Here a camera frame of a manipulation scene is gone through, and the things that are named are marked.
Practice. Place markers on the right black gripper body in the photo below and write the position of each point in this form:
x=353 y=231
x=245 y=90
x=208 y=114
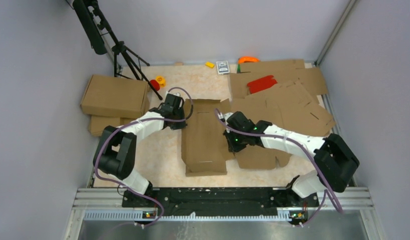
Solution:
x=236 y=142

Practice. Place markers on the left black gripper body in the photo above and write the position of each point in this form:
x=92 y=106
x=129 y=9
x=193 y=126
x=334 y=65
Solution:
x=179 y=114

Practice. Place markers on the brown cardboard box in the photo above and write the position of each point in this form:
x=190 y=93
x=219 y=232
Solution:
x=204 y=148
x=108 y=96

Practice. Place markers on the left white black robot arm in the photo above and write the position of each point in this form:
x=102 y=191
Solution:
x=116 y=151

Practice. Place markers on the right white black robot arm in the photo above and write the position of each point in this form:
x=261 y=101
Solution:
x=334 y=162

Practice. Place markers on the folded brown cardboard box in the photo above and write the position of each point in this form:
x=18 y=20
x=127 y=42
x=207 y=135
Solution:
x=108 y=96

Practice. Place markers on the red yellow toy spool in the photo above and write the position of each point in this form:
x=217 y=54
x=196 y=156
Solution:
x=158 y=82

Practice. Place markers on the small yellow block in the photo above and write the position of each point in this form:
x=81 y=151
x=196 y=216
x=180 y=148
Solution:
x=210 y=64

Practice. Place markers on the blue playing card deck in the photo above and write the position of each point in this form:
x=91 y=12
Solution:
x=223 y=67

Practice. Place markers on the red plastic sheet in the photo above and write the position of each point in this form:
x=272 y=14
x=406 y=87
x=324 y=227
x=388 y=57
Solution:
x=261 y=84

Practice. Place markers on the stack of flat cardboard sheets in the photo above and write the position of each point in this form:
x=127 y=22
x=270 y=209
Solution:
x=291 y=104

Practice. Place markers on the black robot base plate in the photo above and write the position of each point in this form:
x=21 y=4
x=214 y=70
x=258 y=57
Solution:
x=219 y=201

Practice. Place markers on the orange plastic ring toy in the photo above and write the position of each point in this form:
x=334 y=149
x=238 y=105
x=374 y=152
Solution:
x=248 y=59

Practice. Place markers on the black camera tripod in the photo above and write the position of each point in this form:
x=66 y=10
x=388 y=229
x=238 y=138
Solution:
x=103 y=40

